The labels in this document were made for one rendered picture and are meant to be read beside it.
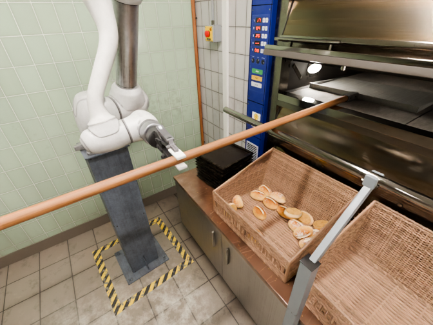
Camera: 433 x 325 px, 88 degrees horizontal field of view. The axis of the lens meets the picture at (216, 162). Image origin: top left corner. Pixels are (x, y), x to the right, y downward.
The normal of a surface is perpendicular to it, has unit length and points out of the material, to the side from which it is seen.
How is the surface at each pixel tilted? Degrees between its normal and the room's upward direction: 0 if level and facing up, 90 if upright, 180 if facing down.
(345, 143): 70
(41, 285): 0
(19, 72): 90
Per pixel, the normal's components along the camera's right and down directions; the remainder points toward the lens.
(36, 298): -0.03, -0.84
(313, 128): -0.79, 0.02
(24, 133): 0.56, 0.44
